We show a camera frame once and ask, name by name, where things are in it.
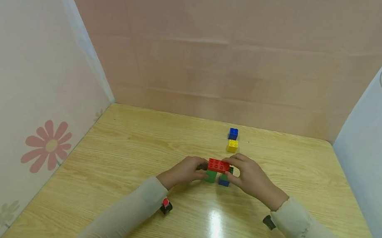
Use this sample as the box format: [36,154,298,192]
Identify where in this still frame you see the person's right hand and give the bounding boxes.
[215,151,296,214]

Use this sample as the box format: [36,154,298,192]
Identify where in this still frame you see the black wrist band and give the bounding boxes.
[261,214,278,231]
[159,197,175,216]

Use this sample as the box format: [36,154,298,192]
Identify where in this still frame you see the person's left hand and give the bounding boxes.
[154,150,211,196]

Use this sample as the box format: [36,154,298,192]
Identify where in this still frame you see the light green building brick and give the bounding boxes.
[204,169,218,184]

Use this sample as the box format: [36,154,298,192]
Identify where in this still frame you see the person's left forearm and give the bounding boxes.
[72,164,171,238]

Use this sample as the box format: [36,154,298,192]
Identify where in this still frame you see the long red building brick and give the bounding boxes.
[207,158,231,174]

